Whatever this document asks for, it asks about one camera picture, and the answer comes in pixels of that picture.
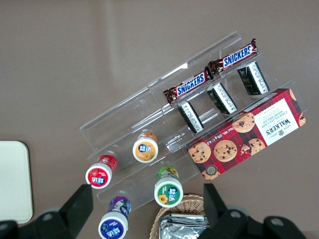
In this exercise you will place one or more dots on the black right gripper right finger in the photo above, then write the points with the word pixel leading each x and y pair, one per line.
pixel 224 219

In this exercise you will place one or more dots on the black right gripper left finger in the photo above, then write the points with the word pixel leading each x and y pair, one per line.
pixel 72 214

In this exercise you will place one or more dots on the light tan wicker basket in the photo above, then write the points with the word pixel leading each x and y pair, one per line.
pixel 174 203

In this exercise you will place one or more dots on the cream white plastic tray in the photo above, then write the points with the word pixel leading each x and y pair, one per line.
pixel 13 181

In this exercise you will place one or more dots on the purple gum bottle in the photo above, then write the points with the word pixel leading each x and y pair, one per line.
pixel 113 226

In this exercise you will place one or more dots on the silver foil packet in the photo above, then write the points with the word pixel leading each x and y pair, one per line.
pixel 182 227

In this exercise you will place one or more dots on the red gum bottle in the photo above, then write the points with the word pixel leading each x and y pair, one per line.
pixel 98 175

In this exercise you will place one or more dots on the green gum bottle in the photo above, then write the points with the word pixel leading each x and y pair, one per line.
pixel 168 193

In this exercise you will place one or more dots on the red tartan Walkers shortbread box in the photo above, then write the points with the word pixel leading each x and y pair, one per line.
pixel 249 134

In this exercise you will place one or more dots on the orange gum bottle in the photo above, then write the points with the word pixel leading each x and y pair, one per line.
pixel 145 150

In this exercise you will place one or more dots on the small black snack box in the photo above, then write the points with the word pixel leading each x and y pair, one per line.
pixel 191 117
pixel 223 98
pixel 254 78

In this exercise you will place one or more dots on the clear acrylic tiered display stand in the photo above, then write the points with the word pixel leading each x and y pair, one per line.
pixel 139 99

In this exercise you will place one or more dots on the Snickers chocolate bar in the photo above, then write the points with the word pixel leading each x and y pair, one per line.
pixel 190 85
pixel 236 57

